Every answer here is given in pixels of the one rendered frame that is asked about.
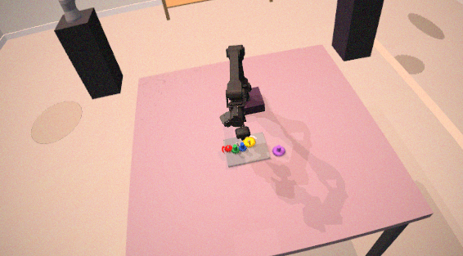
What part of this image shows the blue gear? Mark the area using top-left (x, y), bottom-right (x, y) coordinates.
top-left (239, 142), bottom-right (247, 152)

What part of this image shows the small green gear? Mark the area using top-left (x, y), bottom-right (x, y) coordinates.
top-left (231, 144), bottom-right (240, 154)

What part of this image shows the yellow gear with black stripe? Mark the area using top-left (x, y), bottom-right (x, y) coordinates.
top-left (243, 137), bottom-right (256, 148)

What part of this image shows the purple gear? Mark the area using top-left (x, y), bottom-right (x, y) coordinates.
top-left (272, 146), bottom-right (285, 157)

